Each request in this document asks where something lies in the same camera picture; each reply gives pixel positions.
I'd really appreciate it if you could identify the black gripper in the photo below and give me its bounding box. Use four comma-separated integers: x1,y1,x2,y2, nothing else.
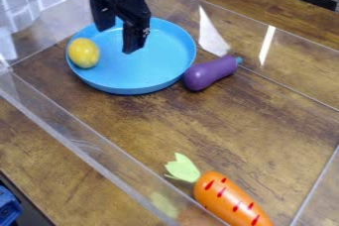
89,0,151,55

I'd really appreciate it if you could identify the yellow toy lemon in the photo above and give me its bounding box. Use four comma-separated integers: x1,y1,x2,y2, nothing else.
68,38,100,68

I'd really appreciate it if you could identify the blue round tray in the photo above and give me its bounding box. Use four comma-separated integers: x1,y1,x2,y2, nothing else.
67,18,197,95

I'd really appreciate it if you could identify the purple toy eggplant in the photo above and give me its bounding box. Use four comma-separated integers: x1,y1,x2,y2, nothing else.
183,56,243,91

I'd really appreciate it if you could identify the orange toy carrot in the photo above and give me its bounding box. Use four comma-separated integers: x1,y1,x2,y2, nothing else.
164,153,273,226

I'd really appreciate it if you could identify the blue object at corner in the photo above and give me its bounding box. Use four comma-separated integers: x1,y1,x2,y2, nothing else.
0,185,21,226

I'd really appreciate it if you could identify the clear acrylic enclosure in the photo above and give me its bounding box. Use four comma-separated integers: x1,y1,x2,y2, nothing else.
0,0,339,226

